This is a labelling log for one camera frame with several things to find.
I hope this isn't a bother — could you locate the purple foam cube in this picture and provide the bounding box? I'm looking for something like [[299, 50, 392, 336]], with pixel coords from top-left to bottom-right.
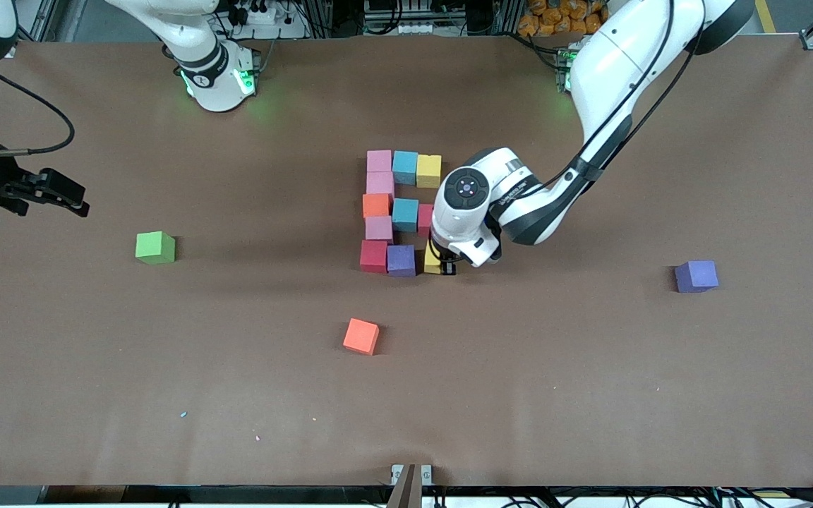
[[386, 244, 416, 277], [674, 260, 720, 294]]

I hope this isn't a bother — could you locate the cyan foam cube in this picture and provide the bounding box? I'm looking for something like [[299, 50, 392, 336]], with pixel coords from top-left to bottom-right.
[[392, 151, 419, 186], [392, 198, 420, 233]]

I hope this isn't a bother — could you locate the green foam cube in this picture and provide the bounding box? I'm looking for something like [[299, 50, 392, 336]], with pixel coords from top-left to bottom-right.
[[135, 231, 176, 266]]

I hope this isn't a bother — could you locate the orange fruit pile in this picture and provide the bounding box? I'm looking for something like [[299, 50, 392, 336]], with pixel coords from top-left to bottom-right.
[[517, 0, 612, 37]]

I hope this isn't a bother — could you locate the white power strip with plugs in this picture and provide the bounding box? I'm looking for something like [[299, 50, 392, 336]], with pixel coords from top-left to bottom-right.
[[234, 0, 280, 25]]

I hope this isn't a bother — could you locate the metal table edge bracket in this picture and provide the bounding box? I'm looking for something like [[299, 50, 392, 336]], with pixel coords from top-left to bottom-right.
[[390, 464, 433, 486]]

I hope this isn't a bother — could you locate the black cable bundle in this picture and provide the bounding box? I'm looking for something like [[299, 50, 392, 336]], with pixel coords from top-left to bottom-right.
[[505, 485, 813, 508]]

